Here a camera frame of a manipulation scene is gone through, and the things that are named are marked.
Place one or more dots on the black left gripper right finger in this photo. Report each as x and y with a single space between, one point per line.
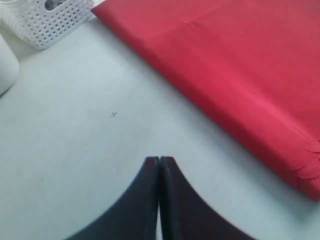
184 215

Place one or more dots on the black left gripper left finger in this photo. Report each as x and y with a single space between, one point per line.
134 215

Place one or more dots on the red table cloth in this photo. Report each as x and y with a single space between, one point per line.
253 66

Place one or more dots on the blue white milk carton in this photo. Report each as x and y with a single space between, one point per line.
52 4

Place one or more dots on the cream plastic bin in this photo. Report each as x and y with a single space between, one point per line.
9 66

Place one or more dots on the white perforated plastic basket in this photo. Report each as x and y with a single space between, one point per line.
32 23

